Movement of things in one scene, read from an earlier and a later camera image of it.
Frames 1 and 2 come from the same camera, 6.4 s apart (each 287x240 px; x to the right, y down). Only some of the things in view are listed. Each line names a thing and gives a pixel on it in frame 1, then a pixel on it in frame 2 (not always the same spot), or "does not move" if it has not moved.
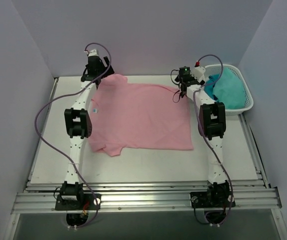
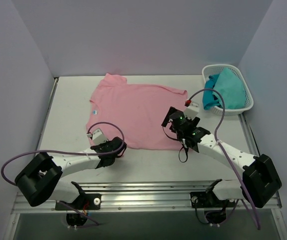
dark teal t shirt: [209, 85] does not move
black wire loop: [180, 93] -> [182, 144]
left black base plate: [87, 202] does not move
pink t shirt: [130, 114] does not move
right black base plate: [205, 199] does not move
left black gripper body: [106, 69] -> [120, 145]
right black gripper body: [181, 85] -> [170, 117]
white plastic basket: [215, 69] does not move
